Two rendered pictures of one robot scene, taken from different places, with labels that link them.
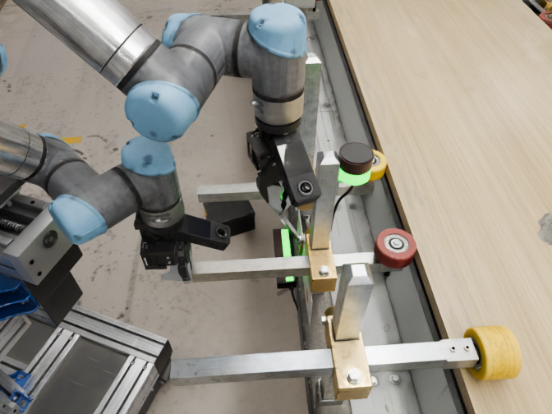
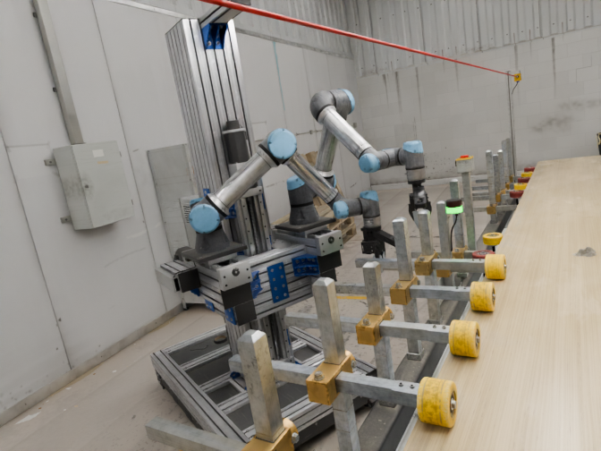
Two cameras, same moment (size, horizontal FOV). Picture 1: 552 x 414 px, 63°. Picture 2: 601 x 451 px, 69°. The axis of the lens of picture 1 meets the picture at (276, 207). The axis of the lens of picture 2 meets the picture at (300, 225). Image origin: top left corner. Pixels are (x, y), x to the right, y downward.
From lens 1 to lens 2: 132 cm
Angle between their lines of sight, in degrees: 47
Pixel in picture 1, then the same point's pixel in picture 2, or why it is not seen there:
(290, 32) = (412, 144)
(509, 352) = (496, 258)
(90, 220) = (343, 207)
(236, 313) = not seen: hidden behind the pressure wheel
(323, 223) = (444, 240)
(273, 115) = (410, 175)
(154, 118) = (365, 163)
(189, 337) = not seen: hidden behind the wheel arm
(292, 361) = not seen: hidden behind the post
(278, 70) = (410, 157)
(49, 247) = (330, 242)
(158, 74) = (368, 152)
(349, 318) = (423, 237)
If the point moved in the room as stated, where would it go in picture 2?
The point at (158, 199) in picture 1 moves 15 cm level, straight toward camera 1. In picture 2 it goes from (369, 210) to (365, 218)
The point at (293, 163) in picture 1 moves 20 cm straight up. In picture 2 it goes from (418, 193) to (412, 142)
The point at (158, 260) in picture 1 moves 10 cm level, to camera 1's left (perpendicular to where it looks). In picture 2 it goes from (368, 249) to (347, 248)
